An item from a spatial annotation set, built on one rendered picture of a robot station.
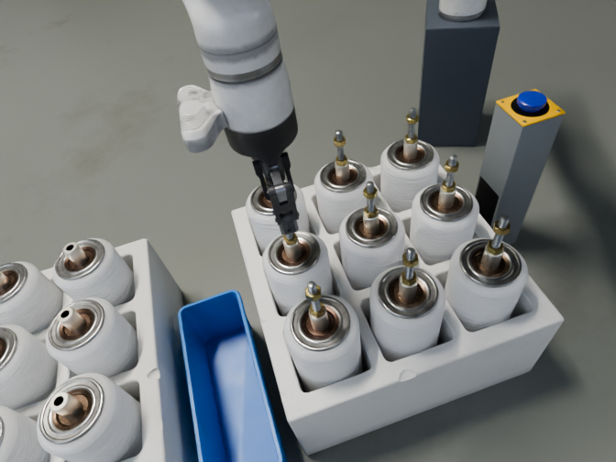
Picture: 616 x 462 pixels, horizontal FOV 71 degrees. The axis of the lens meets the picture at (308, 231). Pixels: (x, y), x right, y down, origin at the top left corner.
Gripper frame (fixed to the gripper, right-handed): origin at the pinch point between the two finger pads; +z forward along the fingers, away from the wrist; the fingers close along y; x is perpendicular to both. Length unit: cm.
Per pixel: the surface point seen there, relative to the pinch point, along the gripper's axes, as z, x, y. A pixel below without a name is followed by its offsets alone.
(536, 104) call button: 2.1, -40.0, 7.6
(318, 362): 10.8, 1.1, -16.3
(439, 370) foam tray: 18.7, -13.9, -19.0
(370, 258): 11.3, -10.0, -3.9
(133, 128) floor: 35, 35, 83
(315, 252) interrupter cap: 9.7, -2.9, -1.3
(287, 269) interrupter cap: 9.7, 1.6, -2.6
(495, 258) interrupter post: 7.5, -23.6, -11.8
